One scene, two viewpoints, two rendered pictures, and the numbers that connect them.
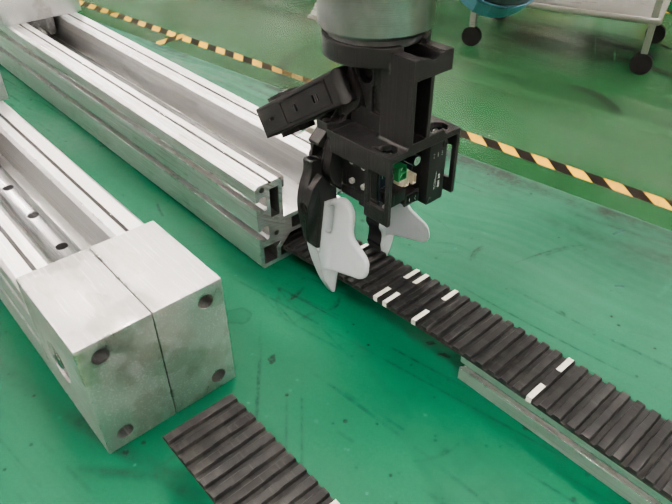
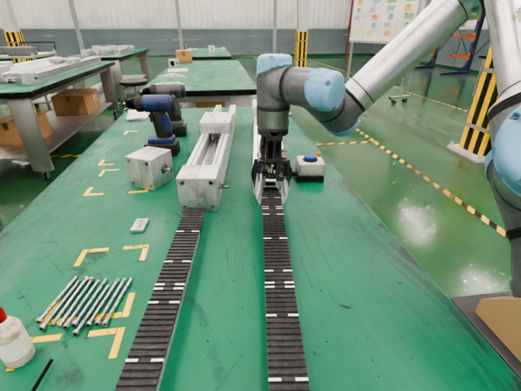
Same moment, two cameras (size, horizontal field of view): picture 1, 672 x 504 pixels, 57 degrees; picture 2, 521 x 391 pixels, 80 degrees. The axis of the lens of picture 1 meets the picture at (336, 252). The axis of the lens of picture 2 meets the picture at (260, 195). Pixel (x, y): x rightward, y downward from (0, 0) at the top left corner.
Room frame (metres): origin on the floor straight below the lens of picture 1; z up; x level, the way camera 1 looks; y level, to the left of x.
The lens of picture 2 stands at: (-0.15, -0.47, 1.20)
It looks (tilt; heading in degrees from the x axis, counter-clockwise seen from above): 28 degrees down; 41
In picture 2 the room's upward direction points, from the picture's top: straight up
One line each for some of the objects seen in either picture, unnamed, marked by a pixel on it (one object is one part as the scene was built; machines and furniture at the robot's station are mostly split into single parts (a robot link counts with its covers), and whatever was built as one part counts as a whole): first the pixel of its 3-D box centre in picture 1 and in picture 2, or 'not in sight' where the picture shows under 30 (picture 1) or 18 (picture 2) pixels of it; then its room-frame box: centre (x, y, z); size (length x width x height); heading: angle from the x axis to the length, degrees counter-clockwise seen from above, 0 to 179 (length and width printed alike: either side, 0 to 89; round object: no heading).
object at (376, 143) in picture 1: (380, 119); (272, 153); (0.40, -0.03, 0.94); 0.09 x 0.08 x 0.12; 42
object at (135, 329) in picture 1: (148, 322); (205, 187); (0.32, 0.13, 0.83); 0.12 x 0.09 x 0.10; 132
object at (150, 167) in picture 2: not in sight; (153, 167); (0.31, 0.35, 0.83); 0.11 x 0.10 x 0.10; 109
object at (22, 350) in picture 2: not in sight; (5, 330); (-0.16, -0.02, 0.84); 0.04 x 0.04 x 0.12
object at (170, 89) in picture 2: not in sight; (163, 110); (0.61, 0.74, 0.89); 0.20 x 0.08 x 0.22; 138
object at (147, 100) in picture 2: not in sight; (151, 126); (0.44, 0.57, 0.89); 0.20 x 0.08 x 0.22; 134
